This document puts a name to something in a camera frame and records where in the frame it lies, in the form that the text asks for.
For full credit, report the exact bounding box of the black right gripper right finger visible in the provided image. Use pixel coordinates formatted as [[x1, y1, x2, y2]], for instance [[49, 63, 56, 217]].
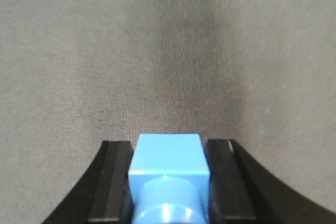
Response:
[[206, 139, 335, 223]]

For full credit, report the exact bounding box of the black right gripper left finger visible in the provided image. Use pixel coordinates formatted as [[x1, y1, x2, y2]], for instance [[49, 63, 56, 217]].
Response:
[[44, 141, 133, 223]]

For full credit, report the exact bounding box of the light blue block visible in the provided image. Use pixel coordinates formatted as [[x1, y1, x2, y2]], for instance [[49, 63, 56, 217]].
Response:
[[128, 134, 211, 223]]

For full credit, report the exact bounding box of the dark grey conveyor belt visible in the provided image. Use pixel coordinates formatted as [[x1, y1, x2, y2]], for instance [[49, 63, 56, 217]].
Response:
[[1, 0, 335, 223]]

